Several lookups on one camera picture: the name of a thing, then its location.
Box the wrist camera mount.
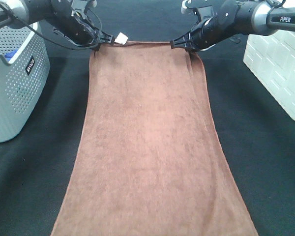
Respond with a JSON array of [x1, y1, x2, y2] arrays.
[[180, 0, 224, 14], [71, 0, 97, 11]]

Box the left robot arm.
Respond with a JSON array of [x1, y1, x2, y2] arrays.
[[0, 0, 115, 51]]

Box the black table cloth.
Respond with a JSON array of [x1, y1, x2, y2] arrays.
[[0, 0, 295, 236]]

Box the grey perforated laundry basket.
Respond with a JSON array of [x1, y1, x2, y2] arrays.
[[0, 27, 50, 143]]

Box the white plastic basket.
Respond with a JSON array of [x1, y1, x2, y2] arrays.
[[243, 30, 295, 121]]

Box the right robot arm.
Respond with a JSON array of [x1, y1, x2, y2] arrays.
[[170, 0, 295, 52]]

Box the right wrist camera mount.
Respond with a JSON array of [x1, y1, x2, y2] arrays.
[[180, 0, 224, 14]]

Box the blue cloth in basket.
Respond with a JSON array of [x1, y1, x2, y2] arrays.
[[4, 50, 17, 61]]

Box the brown towel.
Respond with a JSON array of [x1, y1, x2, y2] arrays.
[[52, 42, 257, 236]]

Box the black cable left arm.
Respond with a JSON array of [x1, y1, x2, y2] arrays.
[[0, 0, 103, 52]]

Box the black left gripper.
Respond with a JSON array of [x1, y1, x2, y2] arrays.
[[50, 0, 113, 51]]

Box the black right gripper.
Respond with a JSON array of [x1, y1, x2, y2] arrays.
[[170, 4, 240, 52]]

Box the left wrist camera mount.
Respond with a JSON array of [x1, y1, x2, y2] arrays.
[[71, 0, 97, 11]]

